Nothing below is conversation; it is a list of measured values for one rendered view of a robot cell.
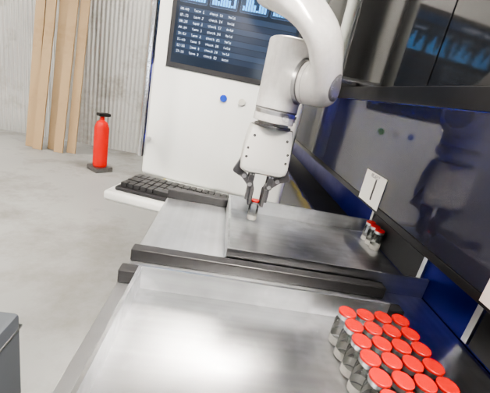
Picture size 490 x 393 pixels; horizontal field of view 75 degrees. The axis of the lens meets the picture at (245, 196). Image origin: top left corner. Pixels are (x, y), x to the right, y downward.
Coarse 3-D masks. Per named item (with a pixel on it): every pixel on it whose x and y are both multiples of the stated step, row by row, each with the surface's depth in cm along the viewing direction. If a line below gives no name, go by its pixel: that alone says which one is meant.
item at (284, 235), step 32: (256, 224) 69; (288, 224) 73; (320, 224) 77; (352, 224) 77; (224, 256) 53; (256, 256) 50; (288, 256) 58; (320, 256) 61; (352, 256) 63; (384, 256) 67; (416, 288) 53
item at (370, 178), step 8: (368, 176) 63; (376, 176) 60; (368, 184) 62; (376, 184) 59; (384, 184) 57; (360, 192) 65; (368, 192) 62; (376, 192) 59; (368, 200) 61; (376, 200) 58; (376, 208) 58
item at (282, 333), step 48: (144, 288) 41; (192, 288) 42; (240, 288) 42; (288, 288) 42; (144, 336) 34; (192, 336) 35; (240, 336) 37; (288, 336) 38; (96, 384) 28; (144, 384) 29; (192, 384) 30; (240, 384) 31; (288, 384) 32; (336, 384) 33
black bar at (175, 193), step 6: (168, 192) 74; (174, 192) 74; (180, 192) 74; (186, 192) 74; (192, 192) 75; (174, 198) 74; (180, 198) 74; (186, 198) 74; (192, 198) 74; (198, 198) 74; (204, 198) 74; (210, 198) 74; (216, 198) 74; (222, 198) 75; (228, 198) 76; (210, 204) 75; (216, 204) 75; (222, 204) 75
